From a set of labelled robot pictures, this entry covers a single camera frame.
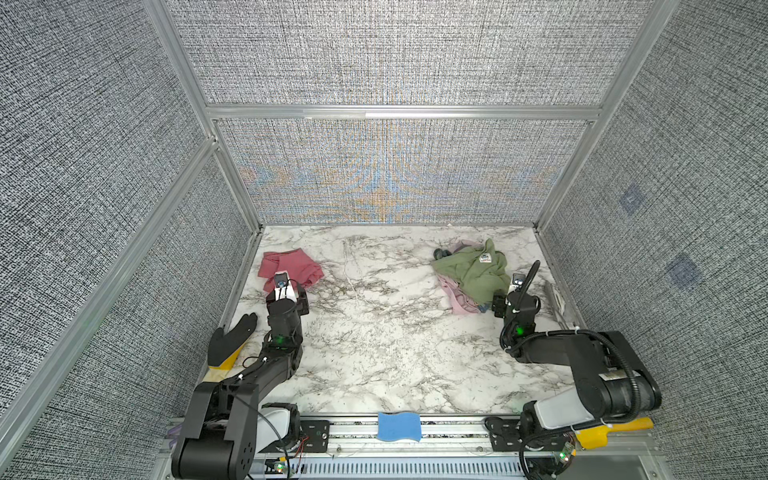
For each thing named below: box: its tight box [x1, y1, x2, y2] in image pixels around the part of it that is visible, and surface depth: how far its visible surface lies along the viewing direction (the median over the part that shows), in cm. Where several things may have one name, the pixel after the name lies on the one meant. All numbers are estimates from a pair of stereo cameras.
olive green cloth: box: [431, 238, 511, 305], surface depth 97 cm
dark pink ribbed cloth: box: [258, 248, 325, 292], surface depth 103 cm
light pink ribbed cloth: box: [437, 275, 481, 315], surface depth 97 cm
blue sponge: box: [378, 412, 422, 442], surface depth 75 cm
